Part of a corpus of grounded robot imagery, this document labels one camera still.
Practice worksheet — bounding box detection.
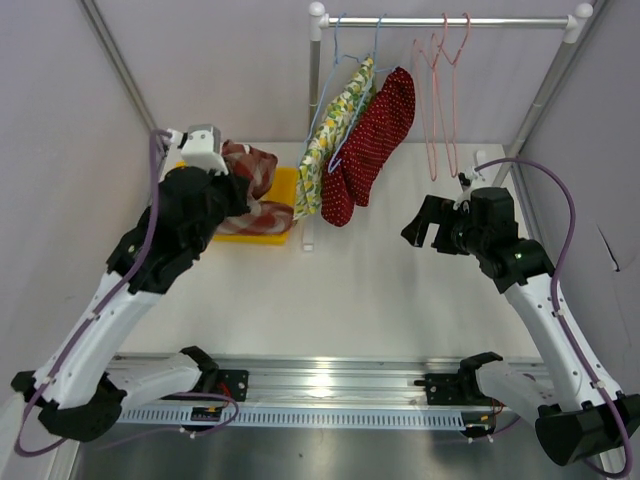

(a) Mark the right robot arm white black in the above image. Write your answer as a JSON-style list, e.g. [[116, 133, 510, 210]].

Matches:
[[401, 187, 639, 466]]

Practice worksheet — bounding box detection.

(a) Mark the yellow plastic tray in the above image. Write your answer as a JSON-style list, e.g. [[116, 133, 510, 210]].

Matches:
[[174, 160, 300, 248]]

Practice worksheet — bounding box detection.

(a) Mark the blue wire hanger left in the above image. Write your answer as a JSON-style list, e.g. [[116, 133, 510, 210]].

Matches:
[[301, 1, 378, 155]]

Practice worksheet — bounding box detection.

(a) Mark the slotted cable duct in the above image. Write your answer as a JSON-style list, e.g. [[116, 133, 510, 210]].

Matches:
[[119, 406, 465, 431]]

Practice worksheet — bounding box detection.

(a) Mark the red plaid skirt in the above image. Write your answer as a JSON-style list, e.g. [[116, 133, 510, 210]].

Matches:
[[216, 140, 294, 236]]

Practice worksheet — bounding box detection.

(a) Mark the blue wire hanger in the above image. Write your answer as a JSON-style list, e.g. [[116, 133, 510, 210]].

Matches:
[[327, 13, 390, 174], [301, 1, 378, 155]]

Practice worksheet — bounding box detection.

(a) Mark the metal clothes rack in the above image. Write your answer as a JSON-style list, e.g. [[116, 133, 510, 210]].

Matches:
[[299, 1, 596, 253]]

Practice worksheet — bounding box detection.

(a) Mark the lemon print skirt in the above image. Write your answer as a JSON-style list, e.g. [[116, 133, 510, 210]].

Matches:
[[293, 56, 373, 222]]

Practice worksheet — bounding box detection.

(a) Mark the red polka dot skirt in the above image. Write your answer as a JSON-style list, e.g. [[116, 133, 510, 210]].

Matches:
[[321, 67, 416, 227]]

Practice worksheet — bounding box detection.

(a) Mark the blue wire hanger right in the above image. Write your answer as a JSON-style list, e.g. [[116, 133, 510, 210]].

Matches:
[[327, 13, 390, 174]]

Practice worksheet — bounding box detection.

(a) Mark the pink wire hanger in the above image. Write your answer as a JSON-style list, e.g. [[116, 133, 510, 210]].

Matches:
[[411, 14, 448, 182], [438, 12, 471, 178]]

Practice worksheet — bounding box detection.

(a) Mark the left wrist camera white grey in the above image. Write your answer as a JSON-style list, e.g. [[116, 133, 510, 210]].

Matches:
[[178, 124, 229, 175]]

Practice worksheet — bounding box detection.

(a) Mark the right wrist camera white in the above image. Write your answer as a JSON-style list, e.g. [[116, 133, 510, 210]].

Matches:
[[453, 167, 490, 210]]

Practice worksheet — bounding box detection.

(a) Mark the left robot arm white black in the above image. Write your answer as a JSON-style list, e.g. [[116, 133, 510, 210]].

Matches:
[[11, 167, 251, 442]]

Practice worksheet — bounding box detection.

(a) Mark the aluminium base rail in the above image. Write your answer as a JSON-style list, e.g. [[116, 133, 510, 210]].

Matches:
[[107, 352, 551, 416]]

